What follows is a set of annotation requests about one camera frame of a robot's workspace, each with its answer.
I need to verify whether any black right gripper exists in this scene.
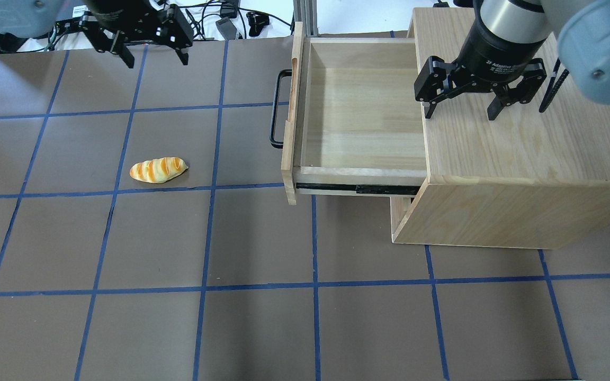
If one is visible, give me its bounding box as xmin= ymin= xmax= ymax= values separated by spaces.
xmin=414 ymin=15 xmax=550 ymax=121

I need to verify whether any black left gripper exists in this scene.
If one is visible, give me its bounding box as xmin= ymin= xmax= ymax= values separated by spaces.
xmin=82 ymin=1 xmax=194 ymax=68

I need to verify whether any wooden drawer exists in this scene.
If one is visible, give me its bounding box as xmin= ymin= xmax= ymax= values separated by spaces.
xmin=281 ymin=22 xmax=427 ymax=205

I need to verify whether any black metal drawer handle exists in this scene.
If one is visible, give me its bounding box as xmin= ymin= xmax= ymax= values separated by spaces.
xmin=269 ymin=69 xmax=293 ymax=149

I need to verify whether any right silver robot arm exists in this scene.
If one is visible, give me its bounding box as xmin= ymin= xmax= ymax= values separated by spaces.
xmin=414 ymin=1 xmax=610 ymax=121

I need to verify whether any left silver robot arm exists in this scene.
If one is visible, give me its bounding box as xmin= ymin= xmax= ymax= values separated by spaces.
xmin=0 ymin=1 xmax=195 ymax=68

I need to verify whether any light wooden drawer cabinet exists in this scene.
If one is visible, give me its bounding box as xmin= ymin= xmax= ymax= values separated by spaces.
xmin=390 ymin=7 xmax=610 ymax=250

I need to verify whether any striped toy bread loaf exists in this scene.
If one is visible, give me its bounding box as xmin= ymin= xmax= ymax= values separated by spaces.
xmin=128 ymin=157 xmax=189 ymax=184

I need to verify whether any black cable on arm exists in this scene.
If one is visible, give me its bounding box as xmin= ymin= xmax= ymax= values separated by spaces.
xmin=539 ymin=58 xmax=570 ymax=114

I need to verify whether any aluminium frame post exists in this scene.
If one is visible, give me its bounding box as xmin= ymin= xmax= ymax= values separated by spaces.
xmin=293 ymin=0 xmax=320 ymax=37

